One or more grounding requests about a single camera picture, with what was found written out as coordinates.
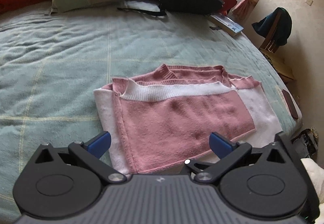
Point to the paperback book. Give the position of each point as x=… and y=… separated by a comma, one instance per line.
x=227, y=25

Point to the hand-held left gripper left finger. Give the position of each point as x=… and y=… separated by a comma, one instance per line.
x=100, y=144

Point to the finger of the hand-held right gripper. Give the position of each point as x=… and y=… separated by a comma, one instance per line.
x=195, y=166

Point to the white cloth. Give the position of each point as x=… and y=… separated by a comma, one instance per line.
x=141, y=4

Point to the wall socket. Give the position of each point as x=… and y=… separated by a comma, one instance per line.
x=309, y=2

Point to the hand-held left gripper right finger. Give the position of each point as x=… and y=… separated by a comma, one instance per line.
x=220, y=145

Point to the wooden chair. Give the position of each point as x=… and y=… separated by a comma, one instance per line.
x=272, y=44

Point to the red phone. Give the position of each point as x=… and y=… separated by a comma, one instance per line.
x=290, y=105

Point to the pink and white sweater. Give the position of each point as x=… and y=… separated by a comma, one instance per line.
x=187, y=117

